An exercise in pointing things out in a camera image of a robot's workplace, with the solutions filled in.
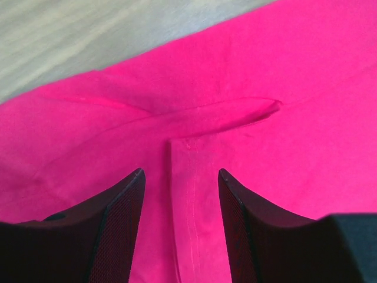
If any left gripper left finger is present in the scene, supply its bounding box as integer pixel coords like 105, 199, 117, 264
1, 169, 145, 282

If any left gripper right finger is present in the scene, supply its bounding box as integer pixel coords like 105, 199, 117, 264
218, 169, 376, 282

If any pink t shirt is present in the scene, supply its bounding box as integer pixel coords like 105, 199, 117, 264
1, 1, 376, 282

